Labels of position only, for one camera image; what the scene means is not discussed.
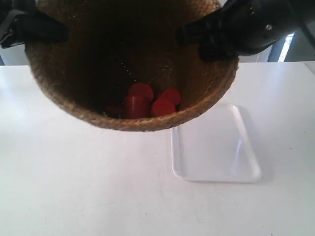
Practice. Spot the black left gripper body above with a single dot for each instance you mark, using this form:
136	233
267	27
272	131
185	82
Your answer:
10	10

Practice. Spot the brown woven wicker basket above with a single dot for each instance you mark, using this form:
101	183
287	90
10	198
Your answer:
113	44

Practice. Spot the white rectangular plastic tray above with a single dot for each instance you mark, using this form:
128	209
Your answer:
215	147

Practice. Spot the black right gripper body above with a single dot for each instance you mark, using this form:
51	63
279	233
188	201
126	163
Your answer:
250	26

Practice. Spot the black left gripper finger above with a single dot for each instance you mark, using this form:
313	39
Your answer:
43	28

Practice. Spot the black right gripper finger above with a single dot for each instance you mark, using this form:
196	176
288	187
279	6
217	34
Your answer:
199	31
216	50

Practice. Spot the large red cylinder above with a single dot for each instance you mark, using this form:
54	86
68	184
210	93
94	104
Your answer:
137	103

